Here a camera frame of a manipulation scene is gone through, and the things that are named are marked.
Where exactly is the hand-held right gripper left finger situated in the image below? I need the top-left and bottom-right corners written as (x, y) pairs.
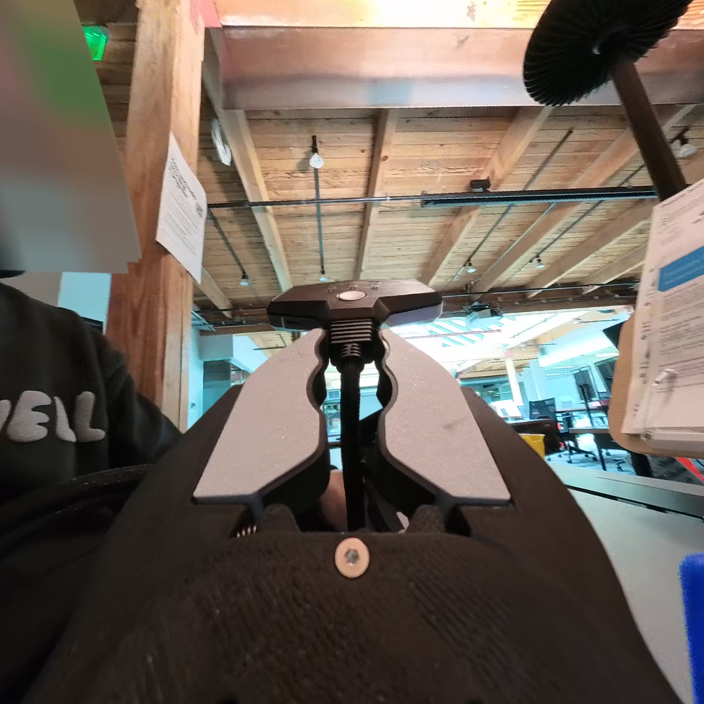
top-left (192, 329), bottom-right (332, 515)

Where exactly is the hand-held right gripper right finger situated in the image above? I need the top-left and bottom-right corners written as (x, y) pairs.
top-left (373, 328), bottom-right (513, 512)

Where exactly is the black hub device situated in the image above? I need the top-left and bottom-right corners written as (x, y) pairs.
top-left (266, 279), bottom-right (444, 346)

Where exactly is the white paper notice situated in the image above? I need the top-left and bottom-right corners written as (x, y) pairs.
top-left (155, 131), bottom-right (209, 285)

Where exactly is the printed paper document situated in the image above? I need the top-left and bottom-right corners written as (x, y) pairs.
top-left (621, 179), bottom-right (704, 442)

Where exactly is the blue object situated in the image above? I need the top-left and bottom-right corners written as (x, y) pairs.
top-left (678, 552), bottom-right (704, 704)

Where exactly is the wooden pillar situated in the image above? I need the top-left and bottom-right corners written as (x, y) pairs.
top-left (106, 0), bottom-right (222, 432)

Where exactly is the black finned lamp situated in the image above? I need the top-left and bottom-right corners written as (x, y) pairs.
top-left (522, 0), bottom-right (695, 202)

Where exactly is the green exit sign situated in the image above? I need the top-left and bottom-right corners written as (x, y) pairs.
top-left (81, 23), bottom-right (110, 62)

